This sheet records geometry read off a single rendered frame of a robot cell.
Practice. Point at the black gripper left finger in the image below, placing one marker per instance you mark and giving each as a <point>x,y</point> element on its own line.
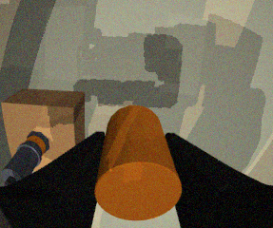
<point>60,194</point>

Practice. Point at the tan wooden block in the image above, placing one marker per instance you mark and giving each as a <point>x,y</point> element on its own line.
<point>59,116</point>

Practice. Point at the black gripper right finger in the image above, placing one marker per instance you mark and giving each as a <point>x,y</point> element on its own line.
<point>215,195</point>

